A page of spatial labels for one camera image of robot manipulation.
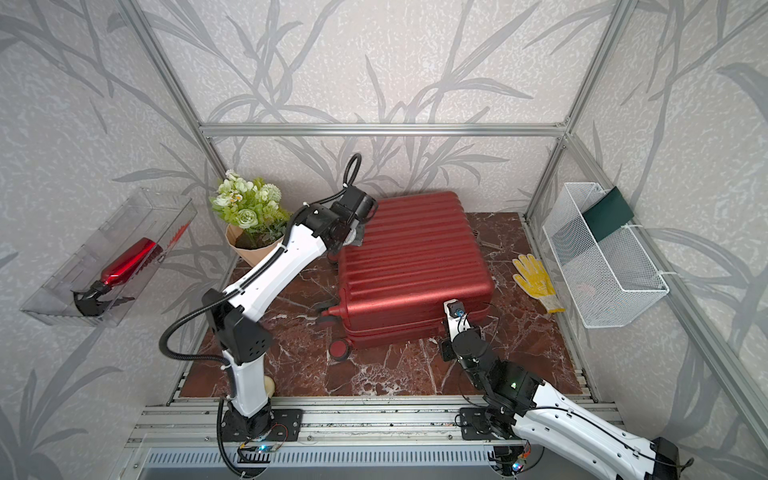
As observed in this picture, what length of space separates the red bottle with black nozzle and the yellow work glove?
3.42 ft

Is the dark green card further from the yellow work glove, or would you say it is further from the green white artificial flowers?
the green white artificial flowers

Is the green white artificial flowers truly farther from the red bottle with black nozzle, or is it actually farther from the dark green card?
the dark green card

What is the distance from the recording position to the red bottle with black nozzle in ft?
1.96

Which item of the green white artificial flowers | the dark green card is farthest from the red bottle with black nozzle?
the dark green card

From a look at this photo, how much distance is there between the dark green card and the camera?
2.28 feet

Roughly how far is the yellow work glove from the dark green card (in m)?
0.33

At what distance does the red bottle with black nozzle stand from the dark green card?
1.01 m

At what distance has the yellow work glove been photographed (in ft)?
3.21

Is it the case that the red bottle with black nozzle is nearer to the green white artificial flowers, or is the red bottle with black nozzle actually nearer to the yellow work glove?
the green white artificial flowers
